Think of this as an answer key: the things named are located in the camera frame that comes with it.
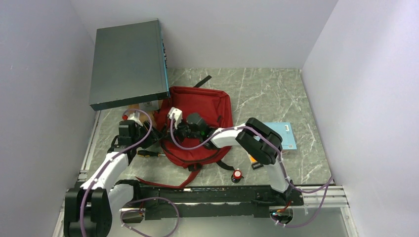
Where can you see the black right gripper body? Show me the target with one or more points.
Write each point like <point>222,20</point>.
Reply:
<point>184,132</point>

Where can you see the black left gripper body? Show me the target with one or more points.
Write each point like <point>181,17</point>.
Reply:
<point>150,138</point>

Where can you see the red backpack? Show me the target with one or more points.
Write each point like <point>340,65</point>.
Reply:
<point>205,109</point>

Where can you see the light blue book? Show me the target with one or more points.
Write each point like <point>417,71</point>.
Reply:
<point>285,130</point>

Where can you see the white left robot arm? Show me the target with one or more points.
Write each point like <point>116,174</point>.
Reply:
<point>90,206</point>

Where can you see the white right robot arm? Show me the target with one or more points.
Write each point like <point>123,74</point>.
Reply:
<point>258,140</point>

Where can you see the black yellow screwdriver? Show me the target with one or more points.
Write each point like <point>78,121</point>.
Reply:
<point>146,153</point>

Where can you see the wooden board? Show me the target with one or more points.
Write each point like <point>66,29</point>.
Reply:
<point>143,117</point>

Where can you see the dark grey box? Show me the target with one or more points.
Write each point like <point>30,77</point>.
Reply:
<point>129,66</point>

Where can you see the orange comic book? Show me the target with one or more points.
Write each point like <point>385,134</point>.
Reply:
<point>252,160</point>

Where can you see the orange highlighter marker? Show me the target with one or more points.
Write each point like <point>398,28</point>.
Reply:
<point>256,165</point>

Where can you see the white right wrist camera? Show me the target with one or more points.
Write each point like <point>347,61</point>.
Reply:
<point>176,115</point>

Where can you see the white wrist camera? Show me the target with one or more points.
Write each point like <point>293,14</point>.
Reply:
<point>134,116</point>
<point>176,115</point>

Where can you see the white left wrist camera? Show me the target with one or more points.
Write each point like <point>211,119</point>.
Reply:
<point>134,116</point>

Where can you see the metal post with base plate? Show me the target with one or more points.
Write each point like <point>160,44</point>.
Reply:
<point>150,106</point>

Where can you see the black mounting rail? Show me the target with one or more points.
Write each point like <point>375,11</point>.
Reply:
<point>257,201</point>

